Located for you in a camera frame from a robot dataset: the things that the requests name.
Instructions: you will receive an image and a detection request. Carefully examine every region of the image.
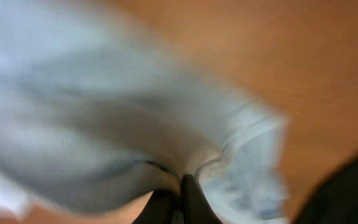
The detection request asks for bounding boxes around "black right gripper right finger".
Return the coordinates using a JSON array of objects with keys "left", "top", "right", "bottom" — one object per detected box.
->
[{"left": 181, "top": 174, "right": 222, "bottom": 224}]

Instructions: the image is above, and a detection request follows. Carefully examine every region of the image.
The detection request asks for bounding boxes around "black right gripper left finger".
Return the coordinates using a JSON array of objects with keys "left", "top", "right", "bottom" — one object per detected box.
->
[{"left": 132, "top": 190, "right": 175, "bottom": 224}]

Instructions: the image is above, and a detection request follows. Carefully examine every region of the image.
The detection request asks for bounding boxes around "light blue t-shirt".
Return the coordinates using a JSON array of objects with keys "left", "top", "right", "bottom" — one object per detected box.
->
[{"left": 0, "top": 1, "right": 287, "bottom": 223}]

